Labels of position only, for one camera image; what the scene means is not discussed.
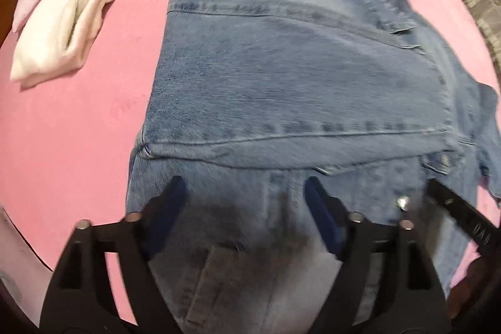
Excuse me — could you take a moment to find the blue denim jacket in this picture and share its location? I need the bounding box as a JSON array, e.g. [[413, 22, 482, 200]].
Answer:
[[127, 0, 500, 333]]

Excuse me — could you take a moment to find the cartoon printed storage bag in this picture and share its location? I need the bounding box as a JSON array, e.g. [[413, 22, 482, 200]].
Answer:
[[0, 208, 52, 326]]

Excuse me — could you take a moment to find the pink bed cover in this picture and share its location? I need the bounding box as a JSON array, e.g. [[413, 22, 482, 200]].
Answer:
[[1, 0, 500, 265]]

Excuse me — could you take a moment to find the folded cream white garment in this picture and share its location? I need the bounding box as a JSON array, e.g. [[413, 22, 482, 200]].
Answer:
[[9, 0, 114, 88]]

